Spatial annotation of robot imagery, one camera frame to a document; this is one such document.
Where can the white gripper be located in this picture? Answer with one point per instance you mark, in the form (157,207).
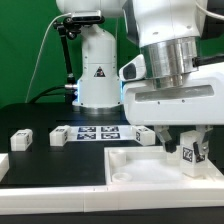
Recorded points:
(200,101)

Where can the white square tabletop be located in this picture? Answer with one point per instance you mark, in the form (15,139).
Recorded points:
(151,164)

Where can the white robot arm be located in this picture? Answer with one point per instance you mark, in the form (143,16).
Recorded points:
(172,85)

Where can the AprilTag marker sheet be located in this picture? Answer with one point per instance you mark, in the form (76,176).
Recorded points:
(100,133)

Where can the white U-shaped fence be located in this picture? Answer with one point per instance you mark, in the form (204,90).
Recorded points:
(114,197)

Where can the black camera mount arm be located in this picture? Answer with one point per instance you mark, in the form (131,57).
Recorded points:
(65,34)

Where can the grey camera on mount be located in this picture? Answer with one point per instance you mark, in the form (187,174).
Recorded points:
(87,17)

